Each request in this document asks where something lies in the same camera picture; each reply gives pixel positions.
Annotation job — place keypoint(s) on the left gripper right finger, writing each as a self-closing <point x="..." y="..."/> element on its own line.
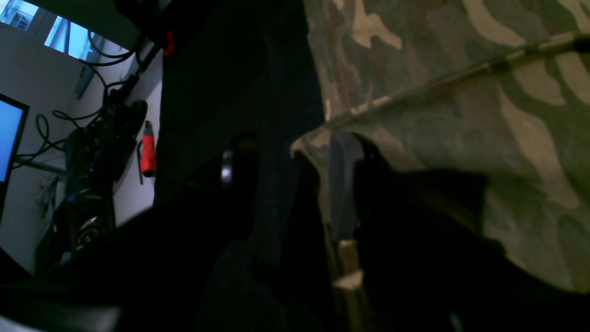
<point x="426" y="266"/>

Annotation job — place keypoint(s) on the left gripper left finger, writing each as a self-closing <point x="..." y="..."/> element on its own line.
<point x="148" y="275"/>

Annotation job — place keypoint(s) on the camouflage t-shirt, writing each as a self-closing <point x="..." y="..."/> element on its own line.
<point x="498" y="88"/>

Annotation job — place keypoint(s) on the red black clamp left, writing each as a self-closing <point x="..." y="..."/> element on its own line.
<point x="146" y="153"/>

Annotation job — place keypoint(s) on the computer monitor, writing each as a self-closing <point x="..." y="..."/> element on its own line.
<point x="13" y="115"/>

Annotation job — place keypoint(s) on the black table cloth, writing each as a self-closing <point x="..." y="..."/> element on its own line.
<point x="245" y="65"/>

